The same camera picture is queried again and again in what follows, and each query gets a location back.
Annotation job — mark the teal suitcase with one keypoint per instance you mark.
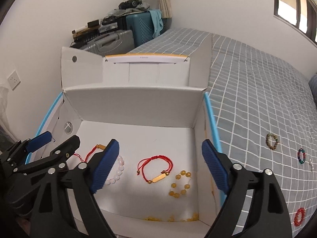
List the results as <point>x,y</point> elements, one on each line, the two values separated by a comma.
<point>141,25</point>

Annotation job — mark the dark framed window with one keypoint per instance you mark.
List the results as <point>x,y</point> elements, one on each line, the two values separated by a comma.
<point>301,14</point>

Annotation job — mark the white cardboard box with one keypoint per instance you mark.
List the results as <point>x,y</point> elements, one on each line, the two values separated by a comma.
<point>156,106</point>

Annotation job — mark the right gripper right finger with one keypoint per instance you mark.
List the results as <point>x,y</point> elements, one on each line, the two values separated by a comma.
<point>268,214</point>

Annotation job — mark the blue striped pillow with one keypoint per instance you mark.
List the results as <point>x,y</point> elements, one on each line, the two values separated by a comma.
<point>313,85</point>

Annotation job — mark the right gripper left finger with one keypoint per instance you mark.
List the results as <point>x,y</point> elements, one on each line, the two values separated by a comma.
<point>52,215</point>

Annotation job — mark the grey suitcase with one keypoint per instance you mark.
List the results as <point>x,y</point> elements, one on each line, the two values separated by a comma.
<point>112,43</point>

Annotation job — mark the teal cloth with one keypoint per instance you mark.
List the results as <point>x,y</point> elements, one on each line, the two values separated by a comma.
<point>156,16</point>

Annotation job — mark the grey checked bed sheet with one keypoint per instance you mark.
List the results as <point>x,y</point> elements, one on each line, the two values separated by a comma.
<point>264,111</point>

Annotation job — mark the white wall socket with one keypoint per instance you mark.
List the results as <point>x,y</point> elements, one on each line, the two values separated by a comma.
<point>13,80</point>

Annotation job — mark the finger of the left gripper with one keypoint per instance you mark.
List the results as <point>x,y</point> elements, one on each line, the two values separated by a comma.
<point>58,155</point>
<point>21,149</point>

